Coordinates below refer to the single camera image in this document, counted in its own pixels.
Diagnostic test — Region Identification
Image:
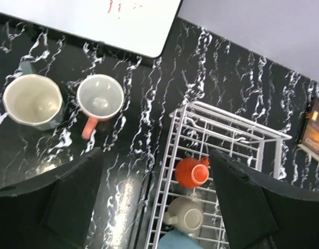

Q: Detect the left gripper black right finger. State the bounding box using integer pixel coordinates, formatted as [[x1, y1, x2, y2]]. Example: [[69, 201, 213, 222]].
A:
[[209, 149, 319, 248]]

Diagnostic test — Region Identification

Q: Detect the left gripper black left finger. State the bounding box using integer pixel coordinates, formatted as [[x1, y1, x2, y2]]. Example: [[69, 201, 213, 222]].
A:
[[0, 147, 104, 248]]

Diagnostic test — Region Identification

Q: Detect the beige mug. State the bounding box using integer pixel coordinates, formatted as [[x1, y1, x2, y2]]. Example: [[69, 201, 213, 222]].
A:
[[163, 197, 203, 233]]

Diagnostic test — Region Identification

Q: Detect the light blue faceted mug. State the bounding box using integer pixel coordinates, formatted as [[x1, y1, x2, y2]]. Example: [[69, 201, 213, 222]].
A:
[[157, 230, 203, 249]]

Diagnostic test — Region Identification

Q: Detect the grey blue faceted mug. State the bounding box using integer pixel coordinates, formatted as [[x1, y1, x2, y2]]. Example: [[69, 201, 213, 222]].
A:
[[3, 61, 64, 131]]

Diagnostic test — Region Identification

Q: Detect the pink mug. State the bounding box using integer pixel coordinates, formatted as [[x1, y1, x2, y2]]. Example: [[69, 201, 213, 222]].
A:
[[76, 74, 124, 140]]

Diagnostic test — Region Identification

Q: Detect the orange red mug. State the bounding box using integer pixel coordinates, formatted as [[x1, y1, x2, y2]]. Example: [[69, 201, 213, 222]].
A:
[[175, 157, 209, 188]]

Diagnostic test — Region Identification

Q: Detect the orange cover book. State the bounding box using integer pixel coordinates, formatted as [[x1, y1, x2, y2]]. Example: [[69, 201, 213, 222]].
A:
[[297, 97, 319, 162]]

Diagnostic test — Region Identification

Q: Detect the white dry-erase board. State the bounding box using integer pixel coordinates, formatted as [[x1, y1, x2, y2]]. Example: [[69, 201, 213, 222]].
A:
[[0, 1, 182, 67]]

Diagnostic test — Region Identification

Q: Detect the white wire dish rack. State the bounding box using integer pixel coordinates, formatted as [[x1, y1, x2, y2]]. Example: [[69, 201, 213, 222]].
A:
[[144, 101, 291, 248]]

